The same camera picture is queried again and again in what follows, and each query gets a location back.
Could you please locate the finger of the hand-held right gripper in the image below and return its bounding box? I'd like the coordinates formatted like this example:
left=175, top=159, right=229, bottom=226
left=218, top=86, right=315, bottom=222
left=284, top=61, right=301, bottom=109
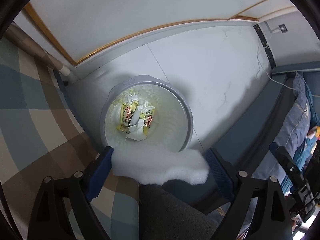
left=269, top=142, right=309, bottom=205

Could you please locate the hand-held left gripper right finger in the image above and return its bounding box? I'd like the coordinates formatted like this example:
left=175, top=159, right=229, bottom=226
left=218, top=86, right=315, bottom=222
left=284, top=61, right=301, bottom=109
left=204, top=147, right=292, bottom=240

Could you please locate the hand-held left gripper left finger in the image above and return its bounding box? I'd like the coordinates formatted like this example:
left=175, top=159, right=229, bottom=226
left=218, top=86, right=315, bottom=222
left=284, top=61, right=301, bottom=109
left=29, top=146, right=114, bottom=240

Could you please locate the large white tissue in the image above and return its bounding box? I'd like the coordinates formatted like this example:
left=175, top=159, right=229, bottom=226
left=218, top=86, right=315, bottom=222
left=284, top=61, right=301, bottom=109
left=125, top=119, right=148, bottom=141

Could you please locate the white foam sheet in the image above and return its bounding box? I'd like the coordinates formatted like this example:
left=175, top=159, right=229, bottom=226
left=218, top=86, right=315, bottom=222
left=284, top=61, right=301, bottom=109
left=111, top=146, right=210, bottom=186

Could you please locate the yellow printed packet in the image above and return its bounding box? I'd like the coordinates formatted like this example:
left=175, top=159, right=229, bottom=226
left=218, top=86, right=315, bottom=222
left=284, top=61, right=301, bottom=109
left=117, top=100, right=139, bottom=132

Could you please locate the white bin liner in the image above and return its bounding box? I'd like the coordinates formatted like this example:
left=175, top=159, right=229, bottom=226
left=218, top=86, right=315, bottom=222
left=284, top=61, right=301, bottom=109
left=105, top=84, right=188, bottom=153

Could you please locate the grey trash bin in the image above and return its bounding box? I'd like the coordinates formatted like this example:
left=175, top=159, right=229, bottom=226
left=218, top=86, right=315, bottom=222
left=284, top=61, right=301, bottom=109
left=100, top=74, right=194, bottom=156

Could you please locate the dark blue sofa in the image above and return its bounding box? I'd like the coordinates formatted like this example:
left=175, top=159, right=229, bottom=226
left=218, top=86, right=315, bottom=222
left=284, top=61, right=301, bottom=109
left=195, top=61, right=320, bottom=215

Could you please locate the light blue patterned pillow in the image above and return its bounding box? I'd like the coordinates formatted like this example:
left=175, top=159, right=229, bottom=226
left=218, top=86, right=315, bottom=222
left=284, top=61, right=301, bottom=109
left=252, top=72, right=312, bottom=196

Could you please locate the colourful toy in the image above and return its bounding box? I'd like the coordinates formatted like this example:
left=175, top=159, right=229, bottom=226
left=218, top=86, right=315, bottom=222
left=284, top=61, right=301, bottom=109
left=308, top=126, right=320, bottom=141

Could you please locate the person's grey trouser leg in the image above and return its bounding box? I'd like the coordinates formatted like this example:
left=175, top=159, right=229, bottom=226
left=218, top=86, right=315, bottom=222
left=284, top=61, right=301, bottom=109
left=138, top=183, right=221, bottom=240

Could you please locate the checked tablecloth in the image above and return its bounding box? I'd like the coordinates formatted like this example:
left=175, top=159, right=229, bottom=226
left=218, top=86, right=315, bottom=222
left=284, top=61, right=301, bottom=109
left=0, top=22, right=139, bottom=240

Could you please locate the white table leg cap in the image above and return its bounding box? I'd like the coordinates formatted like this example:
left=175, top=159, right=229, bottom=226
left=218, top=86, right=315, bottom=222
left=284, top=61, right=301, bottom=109
left=59, top=64, right=76, bottom=83

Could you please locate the white cable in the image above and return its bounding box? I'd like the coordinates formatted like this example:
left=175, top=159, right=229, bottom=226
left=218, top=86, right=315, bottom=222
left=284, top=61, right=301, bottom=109
left=256, top=30, right=296, bottom=90

